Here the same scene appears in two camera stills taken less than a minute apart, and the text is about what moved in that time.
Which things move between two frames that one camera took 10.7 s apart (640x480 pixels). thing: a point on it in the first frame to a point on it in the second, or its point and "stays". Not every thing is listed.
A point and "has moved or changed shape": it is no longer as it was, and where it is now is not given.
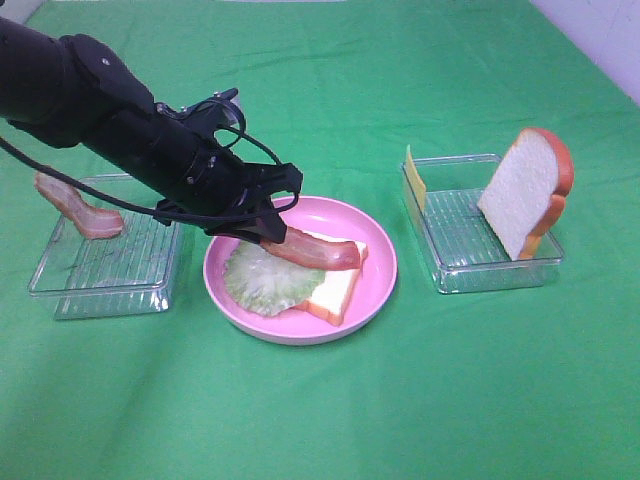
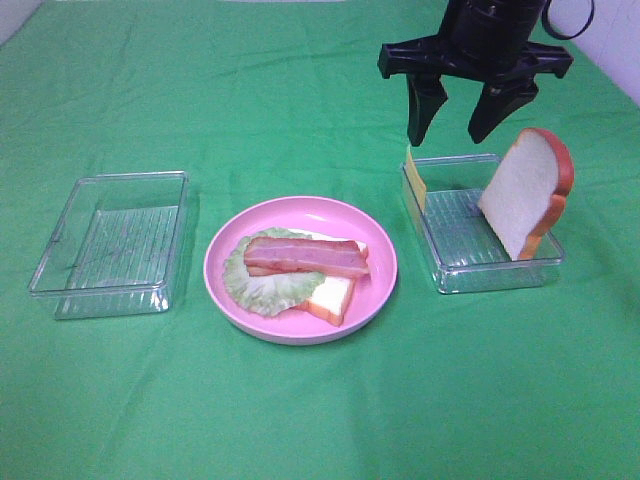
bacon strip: [92, 221] to [270, 255]
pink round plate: [374, 285] stays
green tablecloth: [484, 384] stays
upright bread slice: [527, 193] stays
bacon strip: [319, 252] has moved or changed shape
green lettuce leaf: [266, 284] stays
